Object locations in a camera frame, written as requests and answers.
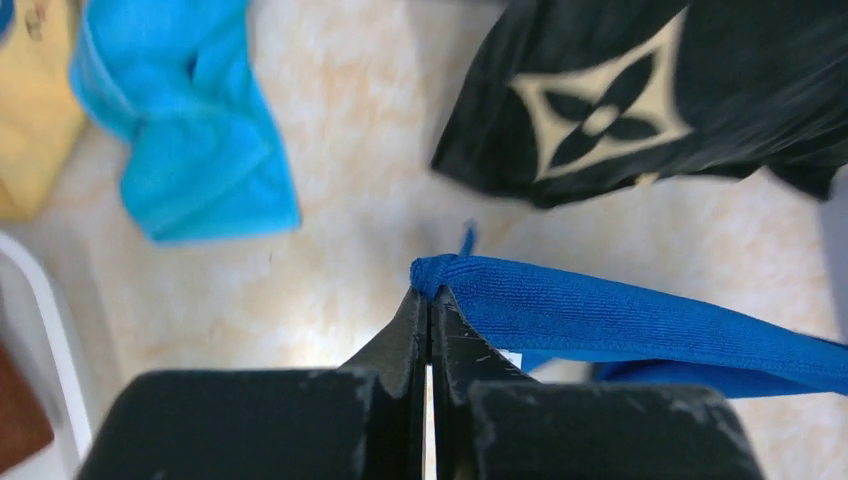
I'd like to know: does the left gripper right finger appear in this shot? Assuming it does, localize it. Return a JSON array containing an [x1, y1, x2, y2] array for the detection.
[[430, 287, 762, 479]]

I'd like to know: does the light blue towel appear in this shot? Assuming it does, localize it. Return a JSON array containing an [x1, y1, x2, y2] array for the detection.
[[69, 0, 300, 245]]

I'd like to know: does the brown towel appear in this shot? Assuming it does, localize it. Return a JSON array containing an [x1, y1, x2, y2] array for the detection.
[[1, 346, 54, 474]]

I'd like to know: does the black blanket with beige flowers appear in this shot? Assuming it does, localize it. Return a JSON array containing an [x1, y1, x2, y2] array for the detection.
[[431, 1, 847, 208]]

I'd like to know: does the dark blue towel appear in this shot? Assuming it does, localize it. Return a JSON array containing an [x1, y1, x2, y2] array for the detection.
[[410, 231, 847, 398]]

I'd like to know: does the yellow printed cloth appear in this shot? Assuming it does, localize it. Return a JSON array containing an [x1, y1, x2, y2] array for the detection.
[[1, 0, 86, 221]]

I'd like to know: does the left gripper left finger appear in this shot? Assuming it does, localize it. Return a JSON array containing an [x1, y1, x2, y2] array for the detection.
[[78, 291, 428, 479]]

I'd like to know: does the white plastic basket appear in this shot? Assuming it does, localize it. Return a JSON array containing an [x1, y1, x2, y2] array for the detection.
[[1, 232, 102, 479]]

